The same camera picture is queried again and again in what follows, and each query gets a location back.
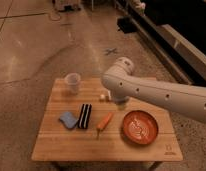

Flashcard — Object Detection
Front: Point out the black white striped block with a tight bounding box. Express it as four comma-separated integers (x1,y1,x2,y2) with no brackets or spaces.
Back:
78,104,92,129

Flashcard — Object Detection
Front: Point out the orange carrot toy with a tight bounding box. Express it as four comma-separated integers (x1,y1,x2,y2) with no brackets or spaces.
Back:
96,113,113,135

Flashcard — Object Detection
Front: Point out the orange bowl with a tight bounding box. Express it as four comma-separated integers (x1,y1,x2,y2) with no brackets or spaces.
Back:
122,110,159,145

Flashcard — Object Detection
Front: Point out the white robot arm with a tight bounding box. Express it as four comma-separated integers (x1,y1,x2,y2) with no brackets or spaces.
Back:
101,57,206,124

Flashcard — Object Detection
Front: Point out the wooden table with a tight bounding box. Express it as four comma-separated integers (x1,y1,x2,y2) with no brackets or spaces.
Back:
32,78,183,164

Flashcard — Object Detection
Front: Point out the white tube with cap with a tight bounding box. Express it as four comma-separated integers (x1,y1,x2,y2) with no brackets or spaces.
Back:
99,92,111,102

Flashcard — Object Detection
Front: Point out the blue sponge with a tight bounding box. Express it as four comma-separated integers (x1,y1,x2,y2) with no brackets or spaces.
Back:
59,112,78,129

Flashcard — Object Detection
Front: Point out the dark shelf unit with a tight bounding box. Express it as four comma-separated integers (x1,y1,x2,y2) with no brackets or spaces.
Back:
116,0,206,87

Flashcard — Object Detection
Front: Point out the cable on floor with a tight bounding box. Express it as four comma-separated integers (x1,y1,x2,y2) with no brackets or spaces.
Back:
48,8,63,22

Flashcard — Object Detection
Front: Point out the black box on floor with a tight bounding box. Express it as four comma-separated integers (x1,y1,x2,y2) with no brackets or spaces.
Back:
117,17,137,34

